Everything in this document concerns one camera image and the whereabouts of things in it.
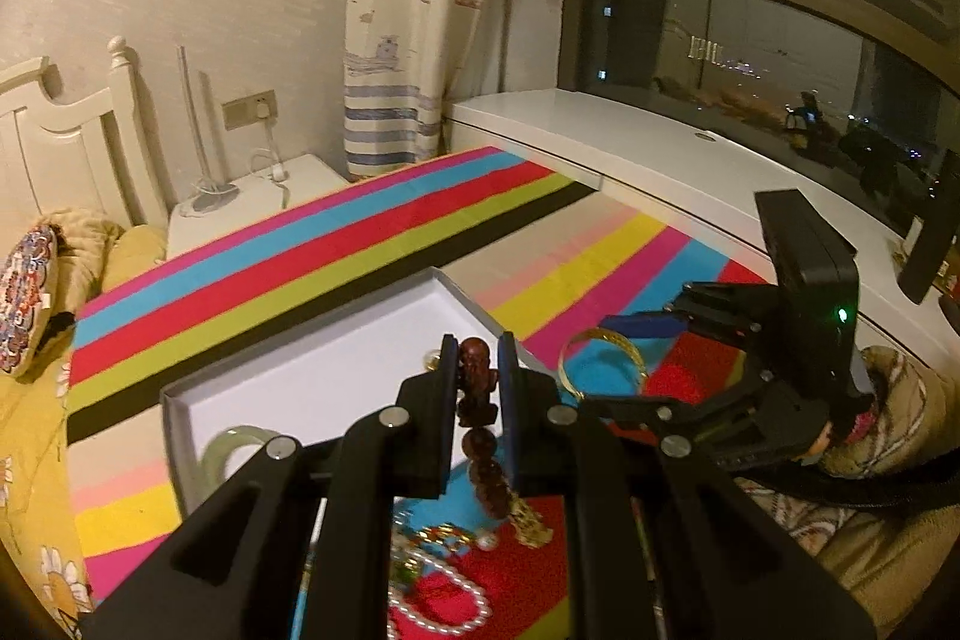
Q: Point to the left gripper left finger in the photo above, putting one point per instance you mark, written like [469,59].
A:
[403,450]

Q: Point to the sailboat print curtain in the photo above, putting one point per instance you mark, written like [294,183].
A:
[420,17]

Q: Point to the gold charm pendant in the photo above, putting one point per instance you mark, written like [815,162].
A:
[529,527]

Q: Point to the white window sill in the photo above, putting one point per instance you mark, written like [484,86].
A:
[703,183]

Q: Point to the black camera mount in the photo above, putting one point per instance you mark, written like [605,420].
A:
[818,286]

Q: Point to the wall power socket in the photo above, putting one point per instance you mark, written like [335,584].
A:
[258,108]

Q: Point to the white bedside table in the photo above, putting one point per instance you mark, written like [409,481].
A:
[201,219]

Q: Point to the yellow floral bedsheet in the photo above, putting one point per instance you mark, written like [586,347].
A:
[40,548]

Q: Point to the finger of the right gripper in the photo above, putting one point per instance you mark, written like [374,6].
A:
[661,414]
[650,324]

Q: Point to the grey white jewelry tray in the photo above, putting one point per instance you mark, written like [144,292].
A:
[311,381]

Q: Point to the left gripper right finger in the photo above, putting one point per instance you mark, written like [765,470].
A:
[555,449]

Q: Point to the gold bangle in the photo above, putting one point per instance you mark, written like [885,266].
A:
[598,361]

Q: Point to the round embroidered cushion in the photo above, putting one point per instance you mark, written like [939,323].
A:
[29,280]

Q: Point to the white bed headboard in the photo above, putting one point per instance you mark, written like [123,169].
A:
[89,154]

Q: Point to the colourful striped blanket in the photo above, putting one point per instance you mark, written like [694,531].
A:
[546,256]

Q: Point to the window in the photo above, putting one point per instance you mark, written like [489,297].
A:
[861,96]

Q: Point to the beige fleece sleeve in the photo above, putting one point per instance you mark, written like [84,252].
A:
[885,563]

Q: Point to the green jade bangle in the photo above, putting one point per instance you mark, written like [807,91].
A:
[214,460]

